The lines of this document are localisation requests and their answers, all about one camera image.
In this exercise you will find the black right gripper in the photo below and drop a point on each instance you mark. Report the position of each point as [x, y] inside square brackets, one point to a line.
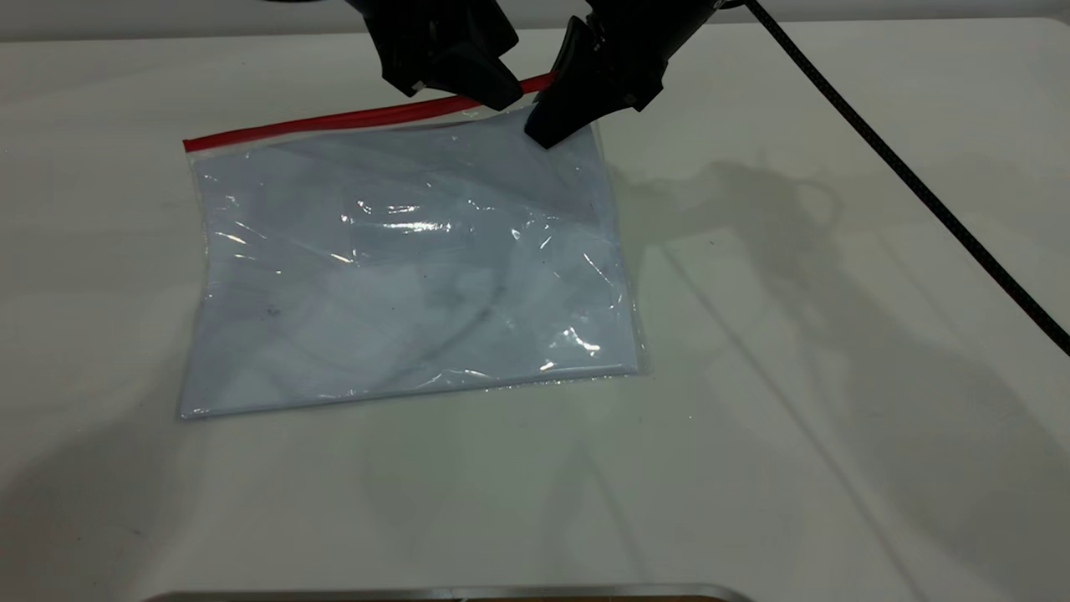
[652, 33]

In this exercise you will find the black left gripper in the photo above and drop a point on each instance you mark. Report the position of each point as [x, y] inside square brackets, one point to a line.
[435, 25]

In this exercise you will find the clear zip bag red zipper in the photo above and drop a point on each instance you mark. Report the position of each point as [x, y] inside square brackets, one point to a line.
[401, 267]

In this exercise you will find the silver metal edge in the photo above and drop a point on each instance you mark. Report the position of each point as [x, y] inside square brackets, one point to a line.
[451, 594]

